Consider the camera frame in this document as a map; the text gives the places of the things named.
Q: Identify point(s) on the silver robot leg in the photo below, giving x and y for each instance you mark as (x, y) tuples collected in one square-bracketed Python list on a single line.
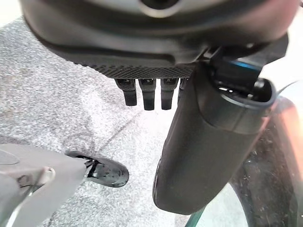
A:
[(38, 179)]

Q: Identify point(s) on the dark robot foot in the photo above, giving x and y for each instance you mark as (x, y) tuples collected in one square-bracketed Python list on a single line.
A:
[(107, 171)]

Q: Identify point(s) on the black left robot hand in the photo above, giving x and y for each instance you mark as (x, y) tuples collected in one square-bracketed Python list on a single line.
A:
[(132, 45)]

